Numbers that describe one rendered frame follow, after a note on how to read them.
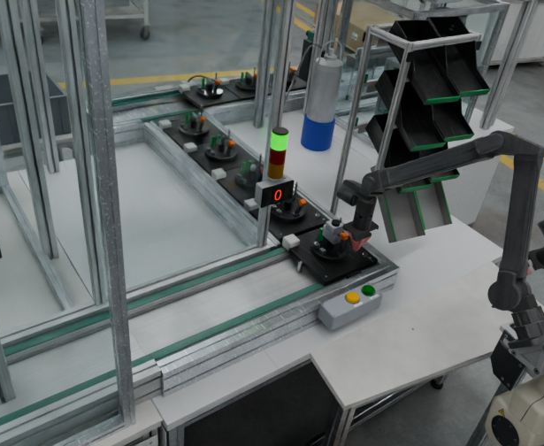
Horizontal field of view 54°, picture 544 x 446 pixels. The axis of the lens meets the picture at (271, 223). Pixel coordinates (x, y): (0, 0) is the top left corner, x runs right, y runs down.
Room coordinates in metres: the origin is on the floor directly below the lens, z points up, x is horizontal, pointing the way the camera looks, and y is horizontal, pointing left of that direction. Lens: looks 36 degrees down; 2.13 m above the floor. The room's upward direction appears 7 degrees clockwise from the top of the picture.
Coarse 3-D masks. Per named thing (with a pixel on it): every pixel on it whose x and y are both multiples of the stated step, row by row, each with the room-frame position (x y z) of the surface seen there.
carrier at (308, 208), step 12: (276, 204) 1.69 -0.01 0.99; (288, 204) 1.67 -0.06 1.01; (276, 216) 1.62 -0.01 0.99; (288, 216) 1.63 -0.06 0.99; (300, 216) 1.64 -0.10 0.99; (312, 216) 1.68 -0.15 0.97; (324, 216) 1.69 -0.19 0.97; (276, 228) 1.57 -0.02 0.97; (288, 228) 1.58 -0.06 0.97; (300, 228) 1.59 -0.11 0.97; (312, 228) 1.61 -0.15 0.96
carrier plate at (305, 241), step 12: (300, 240) 1.52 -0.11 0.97; (348, 240) 1.56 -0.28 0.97; (300, 252) 1.45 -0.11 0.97; (360, 252) 1.49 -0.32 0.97; (312, 264) 1.40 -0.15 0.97; (324, 264) 1.40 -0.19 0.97; (336, 264) 1.41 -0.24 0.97; (348, 264) 1.42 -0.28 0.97; (360, 264) 1.43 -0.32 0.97; (372, 264) 1.45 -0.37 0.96; (324, 276) 1.34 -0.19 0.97; (336, 276) 1.35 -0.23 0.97
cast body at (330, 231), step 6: (330, 222) 1.49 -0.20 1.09; (336, 222) 1.48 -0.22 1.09; (324, 228) 1.49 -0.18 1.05; (330, 228) 1.47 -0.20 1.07; (336, 228) 1.46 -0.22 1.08; (324, 234) 1.49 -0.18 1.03; (330, 234) 1.46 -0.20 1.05; (336, 234) 1.46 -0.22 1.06; (330, 240) 1.46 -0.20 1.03; (336, 240) 1.45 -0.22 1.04
